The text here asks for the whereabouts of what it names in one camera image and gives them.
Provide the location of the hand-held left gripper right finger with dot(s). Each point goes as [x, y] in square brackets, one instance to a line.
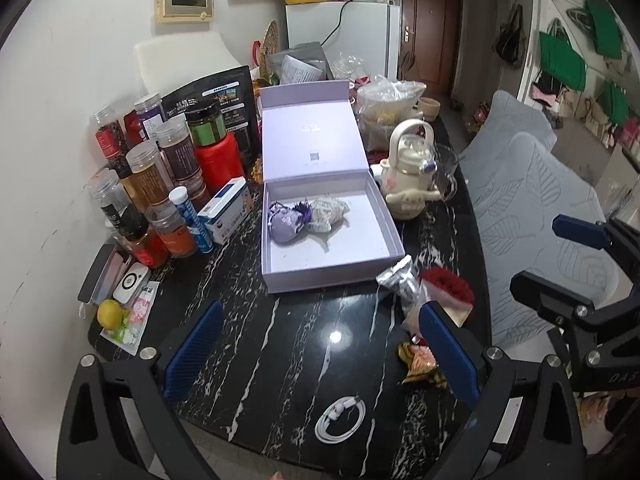
[446, 355]

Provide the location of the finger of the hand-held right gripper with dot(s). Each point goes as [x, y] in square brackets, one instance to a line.
[580, 231]
[537, 295]

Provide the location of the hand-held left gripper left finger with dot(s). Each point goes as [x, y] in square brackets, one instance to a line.
[196, 345]

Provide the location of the gold patterned pouch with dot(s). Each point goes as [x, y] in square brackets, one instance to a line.
[420, 360]

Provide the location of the red fluffy scrunchie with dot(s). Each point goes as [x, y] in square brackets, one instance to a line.
[447, 282]

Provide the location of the silver foil packet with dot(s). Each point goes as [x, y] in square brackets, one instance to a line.
[397, 277]

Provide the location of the lavender gift box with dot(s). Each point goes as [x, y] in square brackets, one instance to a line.
[310, 130]

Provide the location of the grey leaf pattern cushion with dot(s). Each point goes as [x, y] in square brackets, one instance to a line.
[530, 200]
[510, 120]

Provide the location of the white sachet packets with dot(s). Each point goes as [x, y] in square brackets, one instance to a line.
[137, 317]

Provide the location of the white cabinet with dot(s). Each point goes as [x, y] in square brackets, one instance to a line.
[620, 180]

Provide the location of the white power bank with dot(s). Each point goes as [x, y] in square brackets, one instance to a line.
[130, 284]

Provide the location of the yellow lemon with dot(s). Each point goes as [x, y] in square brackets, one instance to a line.
[110, 314]

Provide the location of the pink case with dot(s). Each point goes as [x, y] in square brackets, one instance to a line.
[116, 270]

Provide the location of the jar of orange spice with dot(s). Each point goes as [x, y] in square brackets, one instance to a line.
[175, 235]

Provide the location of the black capped sauce bottle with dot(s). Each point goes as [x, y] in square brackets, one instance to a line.
[142, 242]

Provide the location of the blue tablet tube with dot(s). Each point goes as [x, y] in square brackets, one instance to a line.
[192, 222]

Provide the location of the row of handbags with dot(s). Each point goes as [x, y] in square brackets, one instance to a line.
[575, 105]

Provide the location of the black phone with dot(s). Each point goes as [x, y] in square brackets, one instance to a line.
[92, 272]

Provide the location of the green tote bag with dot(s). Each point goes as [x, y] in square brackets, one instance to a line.
[562, 62]
[616, 104]
[605, 27]

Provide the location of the blue white medicine box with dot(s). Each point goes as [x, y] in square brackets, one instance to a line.
[225, 210]

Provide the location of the clear glass mug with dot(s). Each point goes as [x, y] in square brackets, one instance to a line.
[448, 170]

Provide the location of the purple sachet pouch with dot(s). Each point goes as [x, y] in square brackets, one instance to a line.
[282, 227]

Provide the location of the cream ceramic teapot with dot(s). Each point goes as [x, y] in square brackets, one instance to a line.
[407, 195]

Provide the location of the clear jar black contents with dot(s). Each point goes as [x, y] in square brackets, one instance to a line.
[107, 195]

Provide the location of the clear jar amber contents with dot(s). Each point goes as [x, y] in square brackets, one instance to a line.
[147, 175]

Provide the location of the red canister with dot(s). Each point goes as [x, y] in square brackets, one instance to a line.
[220, 162]

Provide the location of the white sachet pouch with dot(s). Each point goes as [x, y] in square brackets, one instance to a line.
[327, 210]

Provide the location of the beige cup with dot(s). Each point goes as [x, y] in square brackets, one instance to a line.
[429, 109]

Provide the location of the tall jar brown contents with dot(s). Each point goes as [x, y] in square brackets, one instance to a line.
[177, 150]

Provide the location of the dark hanging handbag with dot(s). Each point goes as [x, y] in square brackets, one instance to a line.
[510, 37]

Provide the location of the dark jar green band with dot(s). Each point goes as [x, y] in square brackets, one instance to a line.
[206, 125]

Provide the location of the clear jar red contents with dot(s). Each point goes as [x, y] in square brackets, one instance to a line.
[111, 137]

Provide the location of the small red jar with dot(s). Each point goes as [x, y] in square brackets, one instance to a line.
[132, 127]

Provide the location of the plastic bag of food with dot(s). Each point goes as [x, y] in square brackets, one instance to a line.
[385, 110]

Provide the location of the clear jar purple label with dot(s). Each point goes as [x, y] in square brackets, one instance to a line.
[150, 115]

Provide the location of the brown door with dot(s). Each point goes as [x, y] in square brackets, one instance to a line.
[432, 35]

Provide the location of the crumpled clear plastic bag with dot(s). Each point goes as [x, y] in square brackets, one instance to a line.
[350, 66]

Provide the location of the white fridge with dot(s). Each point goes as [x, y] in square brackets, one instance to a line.
[365, 35]

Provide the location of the woven straw fan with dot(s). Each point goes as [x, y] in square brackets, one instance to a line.
[269, 45]

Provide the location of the grey paper bag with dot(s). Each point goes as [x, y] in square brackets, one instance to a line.
[300, 52]

